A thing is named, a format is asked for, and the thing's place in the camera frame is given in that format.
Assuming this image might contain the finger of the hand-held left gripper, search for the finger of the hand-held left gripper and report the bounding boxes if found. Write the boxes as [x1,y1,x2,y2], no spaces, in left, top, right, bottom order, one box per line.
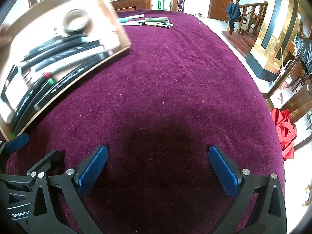
[0,133,30,173]
[26,150,65,176]

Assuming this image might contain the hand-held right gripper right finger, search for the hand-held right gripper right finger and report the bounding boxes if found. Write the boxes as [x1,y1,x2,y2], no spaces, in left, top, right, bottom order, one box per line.
[208,145,288,234]

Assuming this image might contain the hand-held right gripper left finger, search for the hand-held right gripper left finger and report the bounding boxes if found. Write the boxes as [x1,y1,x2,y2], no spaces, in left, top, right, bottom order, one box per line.
[30,145,109,234]

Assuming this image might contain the black marker red caps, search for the black marker red caps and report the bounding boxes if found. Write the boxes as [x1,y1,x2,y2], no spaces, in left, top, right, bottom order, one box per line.
[13,72,51,127]

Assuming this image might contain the black marker green caps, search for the black marker green caps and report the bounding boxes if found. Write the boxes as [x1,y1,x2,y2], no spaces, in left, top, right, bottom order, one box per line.
[33,77,55,111]

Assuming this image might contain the shallow cardboard box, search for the shallow cardboard box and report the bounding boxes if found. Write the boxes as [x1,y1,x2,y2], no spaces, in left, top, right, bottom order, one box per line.
[0,0,132,142]

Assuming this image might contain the red cloth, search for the red cloth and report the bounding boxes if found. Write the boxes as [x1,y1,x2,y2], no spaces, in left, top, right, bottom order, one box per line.
[270,108,298,161]

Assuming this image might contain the brown wooden chair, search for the brown wooden chair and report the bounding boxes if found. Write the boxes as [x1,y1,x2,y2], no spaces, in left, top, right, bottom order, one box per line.
[264,38,312,152]

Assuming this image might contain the wooden stairs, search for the wooden stairs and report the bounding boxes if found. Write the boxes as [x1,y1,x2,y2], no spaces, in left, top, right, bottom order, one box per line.
[221,28,259,59]

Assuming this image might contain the black plastic bag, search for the black plastic bag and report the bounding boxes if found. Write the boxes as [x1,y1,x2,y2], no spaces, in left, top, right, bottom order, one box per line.
[300,41,312,76]

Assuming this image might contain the yellow pen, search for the yellow pen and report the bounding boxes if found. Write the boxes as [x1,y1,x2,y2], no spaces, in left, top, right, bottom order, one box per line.
[145,22,171,29]

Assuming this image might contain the dark jacket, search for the dark jacket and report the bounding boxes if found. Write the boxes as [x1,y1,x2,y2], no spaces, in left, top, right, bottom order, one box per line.
[225,2,242,30]

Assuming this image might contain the brown wooden door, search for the brown wooden door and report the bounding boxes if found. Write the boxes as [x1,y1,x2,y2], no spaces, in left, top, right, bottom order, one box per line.
[208,0,236,22]

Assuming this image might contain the wooden stair railing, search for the wooden stair railing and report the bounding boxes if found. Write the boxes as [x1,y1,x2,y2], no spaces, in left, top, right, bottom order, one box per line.
[229,0,269,38]

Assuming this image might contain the wooden counter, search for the wooden counter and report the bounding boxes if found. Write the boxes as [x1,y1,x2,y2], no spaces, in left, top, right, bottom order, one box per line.
[108,0,147,12]

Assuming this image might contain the dark ring tape roll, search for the dark ring tape roll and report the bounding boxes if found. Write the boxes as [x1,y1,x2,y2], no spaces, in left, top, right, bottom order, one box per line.
[63,9,91,34]

